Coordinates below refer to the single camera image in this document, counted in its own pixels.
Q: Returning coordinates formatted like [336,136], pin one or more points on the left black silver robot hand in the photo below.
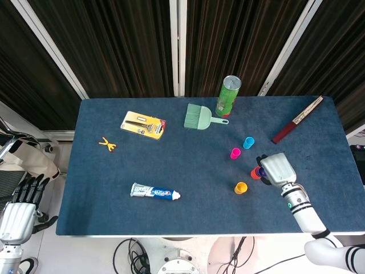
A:
[14,219]

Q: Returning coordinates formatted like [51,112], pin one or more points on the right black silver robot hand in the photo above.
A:
[278,169]

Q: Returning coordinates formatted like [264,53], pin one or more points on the dark blue plastic cup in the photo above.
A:
[261,171]

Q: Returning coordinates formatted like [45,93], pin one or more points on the cyan plastic cup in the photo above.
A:
[248,143]

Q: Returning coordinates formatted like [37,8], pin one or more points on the yellow plastic cup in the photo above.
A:
[240,188]

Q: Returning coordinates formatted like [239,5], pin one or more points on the pink plastic cup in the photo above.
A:
[235,154]

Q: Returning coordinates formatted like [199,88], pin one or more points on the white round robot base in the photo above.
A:
[178,264]

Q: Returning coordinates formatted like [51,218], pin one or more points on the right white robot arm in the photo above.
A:
[308,217]

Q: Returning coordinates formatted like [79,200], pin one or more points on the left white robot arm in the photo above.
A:
[10,257]

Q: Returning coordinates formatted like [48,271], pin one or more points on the orange red plastic cup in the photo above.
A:
[254,174]

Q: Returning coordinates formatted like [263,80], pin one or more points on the dark red folded fan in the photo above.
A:
[293,122]

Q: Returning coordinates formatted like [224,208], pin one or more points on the green chips can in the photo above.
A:
[226,98]

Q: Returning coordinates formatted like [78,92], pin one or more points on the blue table mat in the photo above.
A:
[185,171]

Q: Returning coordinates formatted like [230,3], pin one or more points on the mint green hand brush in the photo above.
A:
[199,117]

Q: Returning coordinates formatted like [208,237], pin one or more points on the yellow rubber figure toy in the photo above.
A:
[108,145]

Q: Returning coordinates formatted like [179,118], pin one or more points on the white blue toothpaste tube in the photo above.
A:
[154,192]

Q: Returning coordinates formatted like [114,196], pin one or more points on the dark brown curtain panel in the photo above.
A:
[336,57]
[22,80]
[228,40]
[119,48]

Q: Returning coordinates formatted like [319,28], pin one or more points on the razor in yellow package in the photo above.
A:
[142,125]

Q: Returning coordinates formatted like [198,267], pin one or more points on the white frame post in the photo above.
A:
[288,48]
[48,42]
[178,45]

